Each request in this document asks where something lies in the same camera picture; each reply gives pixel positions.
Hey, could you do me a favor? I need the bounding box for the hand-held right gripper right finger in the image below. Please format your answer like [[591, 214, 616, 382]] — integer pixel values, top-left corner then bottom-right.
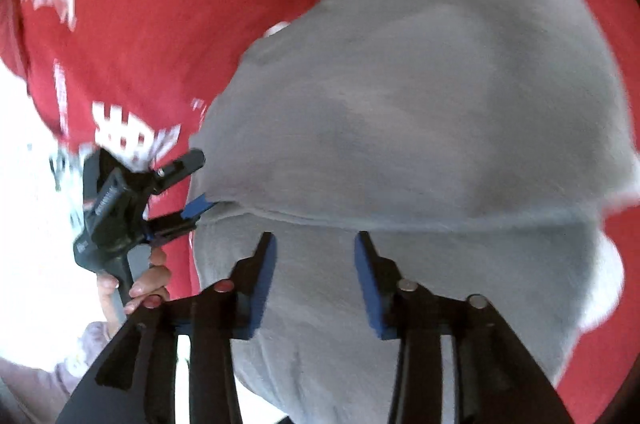
[[353, 230, 576, 424]]

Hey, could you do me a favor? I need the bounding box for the person's left forearm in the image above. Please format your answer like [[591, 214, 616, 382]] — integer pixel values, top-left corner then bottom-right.
[[0, 321, 117, 424]]

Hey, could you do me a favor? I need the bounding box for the grey cloth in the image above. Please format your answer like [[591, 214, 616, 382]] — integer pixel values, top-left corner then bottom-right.
[[187, 0, 640, 424]]

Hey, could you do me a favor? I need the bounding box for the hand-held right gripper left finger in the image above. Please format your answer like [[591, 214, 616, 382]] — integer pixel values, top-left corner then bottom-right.
[[56, 231, 277, 424]]

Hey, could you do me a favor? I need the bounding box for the red printed sofa cover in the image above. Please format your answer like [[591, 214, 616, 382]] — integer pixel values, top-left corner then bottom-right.
[[0, 0, 640, 424]]

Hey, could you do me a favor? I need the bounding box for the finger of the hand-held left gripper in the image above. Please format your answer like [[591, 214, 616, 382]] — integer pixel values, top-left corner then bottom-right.
[[149, 148, 207, 194], [146, 195, 217, 239]]

